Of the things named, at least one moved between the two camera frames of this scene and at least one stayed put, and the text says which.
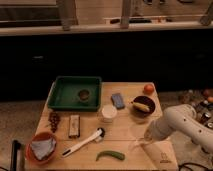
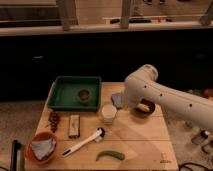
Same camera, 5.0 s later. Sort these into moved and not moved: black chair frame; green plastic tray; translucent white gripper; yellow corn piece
Moved: translucent white gripper
Not moved: yellow corn piece; black chair frame; green plastic tray
